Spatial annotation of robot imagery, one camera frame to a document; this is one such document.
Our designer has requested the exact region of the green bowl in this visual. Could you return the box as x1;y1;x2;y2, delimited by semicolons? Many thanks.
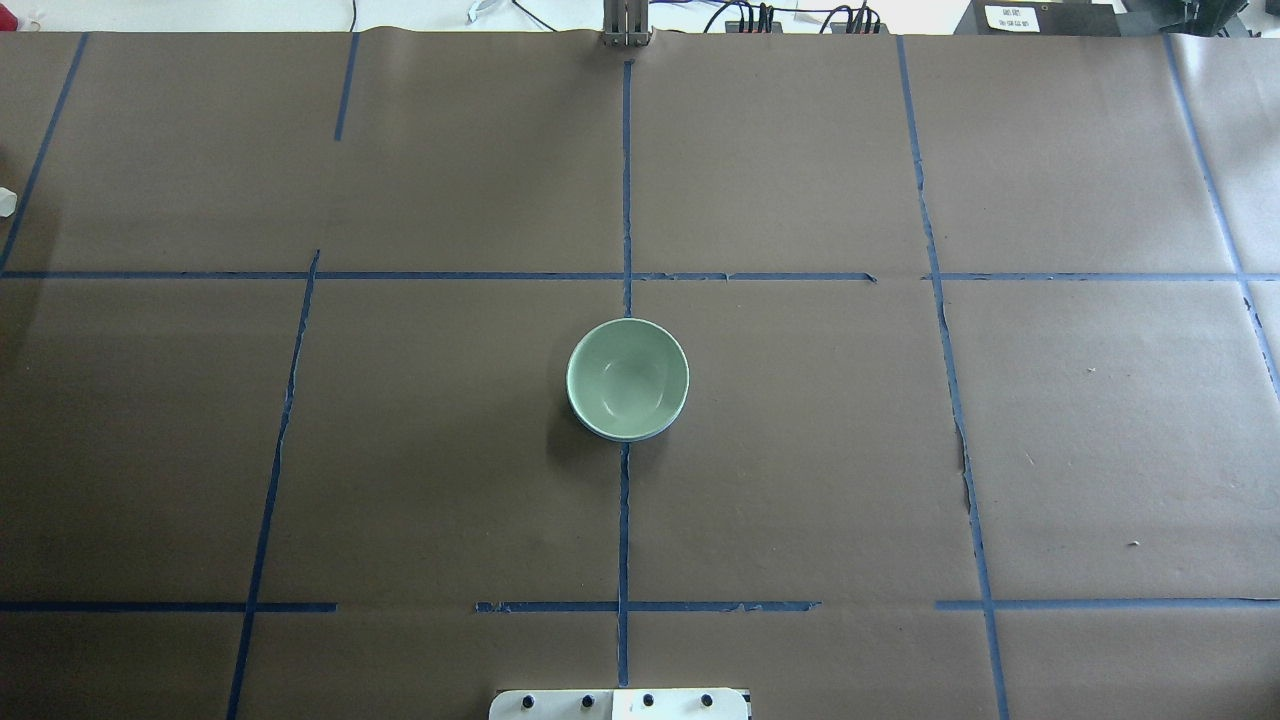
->
564;318;691;407

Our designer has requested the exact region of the blue bowl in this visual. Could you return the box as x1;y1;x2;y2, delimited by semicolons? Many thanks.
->
570;398;687;443

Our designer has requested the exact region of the white plug at edge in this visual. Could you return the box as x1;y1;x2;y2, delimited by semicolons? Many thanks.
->
0;187;18;219

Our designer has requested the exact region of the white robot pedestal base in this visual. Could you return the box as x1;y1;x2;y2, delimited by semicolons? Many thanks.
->
488;687;753;719

